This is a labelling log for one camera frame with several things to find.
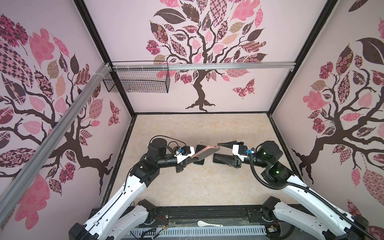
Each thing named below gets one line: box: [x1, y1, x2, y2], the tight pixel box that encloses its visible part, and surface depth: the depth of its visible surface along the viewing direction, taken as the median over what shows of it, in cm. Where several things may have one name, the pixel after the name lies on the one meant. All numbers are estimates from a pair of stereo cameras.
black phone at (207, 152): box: [191, 145, 220, 161], surface depth 59 cm
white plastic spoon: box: [197, 220, 224, 227], surface depth 72 cm
